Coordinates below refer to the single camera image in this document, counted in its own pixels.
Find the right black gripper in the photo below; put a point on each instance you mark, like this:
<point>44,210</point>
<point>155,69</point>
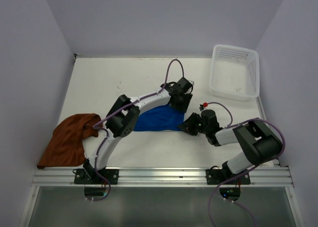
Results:
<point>187,125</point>

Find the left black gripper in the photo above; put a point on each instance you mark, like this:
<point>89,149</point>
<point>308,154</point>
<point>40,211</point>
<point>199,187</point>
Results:
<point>183,107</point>

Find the blue towel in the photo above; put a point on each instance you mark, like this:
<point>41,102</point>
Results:
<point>161,118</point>

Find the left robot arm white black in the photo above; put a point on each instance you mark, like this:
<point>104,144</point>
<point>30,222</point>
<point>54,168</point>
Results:
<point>123,115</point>

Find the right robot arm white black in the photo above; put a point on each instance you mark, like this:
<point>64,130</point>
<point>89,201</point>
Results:
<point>258,143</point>

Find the white plastic basket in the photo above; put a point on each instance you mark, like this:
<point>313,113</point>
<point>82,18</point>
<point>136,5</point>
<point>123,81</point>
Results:
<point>234,73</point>

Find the brown towel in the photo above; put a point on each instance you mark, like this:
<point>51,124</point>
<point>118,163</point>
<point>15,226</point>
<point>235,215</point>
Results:
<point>65,148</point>

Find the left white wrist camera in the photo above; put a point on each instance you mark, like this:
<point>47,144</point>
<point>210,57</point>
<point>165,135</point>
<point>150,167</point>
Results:
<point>190,82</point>

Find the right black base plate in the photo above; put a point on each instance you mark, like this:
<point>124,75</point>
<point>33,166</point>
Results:
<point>217,176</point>

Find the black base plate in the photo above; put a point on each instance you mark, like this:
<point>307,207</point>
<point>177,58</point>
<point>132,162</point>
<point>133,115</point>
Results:
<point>82,177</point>
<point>217,176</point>

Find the aluminium mounting rail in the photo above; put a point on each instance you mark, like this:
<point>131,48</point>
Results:
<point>163,177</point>

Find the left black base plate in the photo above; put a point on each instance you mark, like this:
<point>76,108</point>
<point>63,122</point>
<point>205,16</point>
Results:
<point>82,177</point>

